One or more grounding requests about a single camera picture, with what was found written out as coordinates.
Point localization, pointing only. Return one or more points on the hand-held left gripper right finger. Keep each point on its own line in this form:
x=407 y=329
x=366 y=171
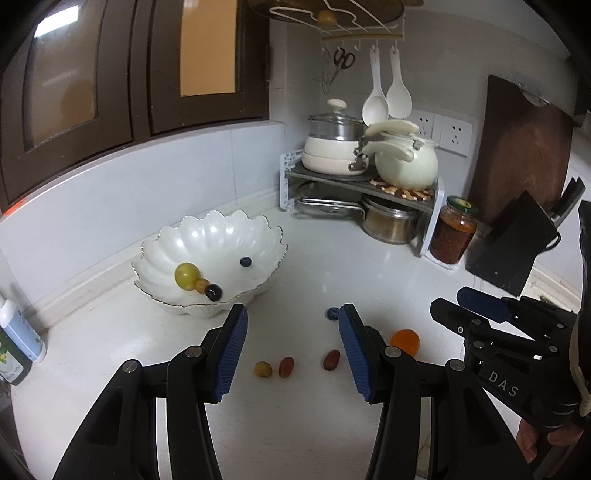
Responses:
x=355 y=355

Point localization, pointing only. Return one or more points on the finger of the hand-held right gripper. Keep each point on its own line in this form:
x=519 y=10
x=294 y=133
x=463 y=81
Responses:
x=485 y=304
x=450 y=316

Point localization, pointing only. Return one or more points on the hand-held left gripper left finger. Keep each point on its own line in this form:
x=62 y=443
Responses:
x=231 y=355

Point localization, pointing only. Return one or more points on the dark red jujube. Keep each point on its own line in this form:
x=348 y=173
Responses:
x=331 y=360

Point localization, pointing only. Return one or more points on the yellow-green grape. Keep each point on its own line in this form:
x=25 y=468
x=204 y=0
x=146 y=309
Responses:
x=262 y=369

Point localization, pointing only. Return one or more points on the small blueberry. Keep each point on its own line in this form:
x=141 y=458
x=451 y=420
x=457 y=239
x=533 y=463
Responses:
x=331 y=314

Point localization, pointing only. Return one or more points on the small orange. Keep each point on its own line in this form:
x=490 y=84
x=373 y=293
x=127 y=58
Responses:
x=406 y=342

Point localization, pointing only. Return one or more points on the orange-red jujube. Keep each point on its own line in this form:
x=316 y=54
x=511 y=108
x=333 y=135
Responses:
x=286 y=367

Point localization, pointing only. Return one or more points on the dark purple grape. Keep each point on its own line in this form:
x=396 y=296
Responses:
x=214 y=292

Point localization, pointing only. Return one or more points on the small tan round fruit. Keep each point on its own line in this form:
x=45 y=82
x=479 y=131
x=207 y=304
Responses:
x=202 y=286

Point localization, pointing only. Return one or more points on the green plum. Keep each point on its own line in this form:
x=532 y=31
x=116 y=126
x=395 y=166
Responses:
x=186 y=275

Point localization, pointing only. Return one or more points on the large blueberry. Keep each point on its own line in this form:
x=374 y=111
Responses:
x=245 y=262

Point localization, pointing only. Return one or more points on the white scalloped ceramic bowl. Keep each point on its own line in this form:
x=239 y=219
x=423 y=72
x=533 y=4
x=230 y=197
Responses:
x=221 y=240

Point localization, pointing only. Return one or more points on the person's right hand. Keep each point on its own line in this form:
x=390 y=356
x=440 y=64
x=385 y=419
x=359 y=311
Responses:
x=526 y=438

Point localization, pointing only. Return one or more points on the black knife block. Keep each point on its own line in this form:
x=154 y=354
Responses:
x=508 y=249

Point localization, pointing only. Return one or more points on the glass jar of red sauce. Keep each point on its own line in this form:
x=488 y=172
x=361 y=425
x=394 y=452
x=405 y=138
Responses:
x=452 y=235

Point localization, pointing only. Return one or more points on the stainless steel pot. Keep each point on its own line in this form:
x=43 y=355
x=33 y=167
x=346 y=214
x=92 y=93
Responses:
x=390 y=224

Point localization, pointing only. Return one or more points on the wooden bead trivet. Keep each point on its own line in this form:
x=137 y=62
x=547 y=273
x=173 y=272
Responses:
x=401 y=190

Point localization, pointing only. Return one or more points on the cream round lidded pot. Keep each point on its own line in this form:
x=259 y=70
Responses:
x=408 y=166

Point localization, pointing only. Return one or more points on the steel lidded pan lower shelf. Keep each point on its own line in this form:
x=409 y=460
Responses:
x=323 y=203

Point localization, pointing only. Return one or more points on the dark brown cutting board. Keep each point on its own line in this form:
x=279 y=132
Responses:
x=521 y=152

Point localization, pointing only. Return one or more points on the white corner shelf rack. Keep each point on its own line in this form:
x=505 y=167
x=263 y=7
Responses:
x=288 y=180

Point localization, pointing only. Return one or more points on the cream frying pan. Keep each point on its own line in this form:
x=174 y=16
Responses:
x=330 y=166

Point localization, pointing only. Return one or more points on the cream saucepan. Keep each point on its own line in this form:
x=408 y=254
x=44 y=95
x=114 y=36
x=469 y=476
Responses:
x=332 y=145

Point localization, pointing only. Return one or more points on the white blue pump bottle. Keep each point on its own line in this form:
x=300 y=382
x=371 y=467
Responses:
x=21 y=332

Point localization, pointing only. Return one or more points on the green dish soap bottle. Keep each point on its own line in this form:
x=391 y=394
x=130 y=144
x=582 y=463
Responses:
x=11 y=364

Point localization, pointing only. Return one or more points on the black scissors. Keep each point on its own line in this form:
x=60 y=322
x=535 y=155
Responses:
x=341 y=60

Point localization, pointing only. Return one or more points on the dark brown framed window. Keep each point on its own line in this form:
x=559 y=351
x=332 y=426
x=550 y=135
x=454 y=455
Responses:
x=138 y=92

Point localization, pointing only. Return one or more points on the white wall outlet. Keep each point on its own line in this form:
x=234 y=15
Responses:
x=427 y=123
x=456 y=134

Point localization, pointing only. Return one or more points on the clear wall hook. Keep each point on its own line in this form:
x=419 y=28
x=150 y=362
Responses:
x=531 y=94

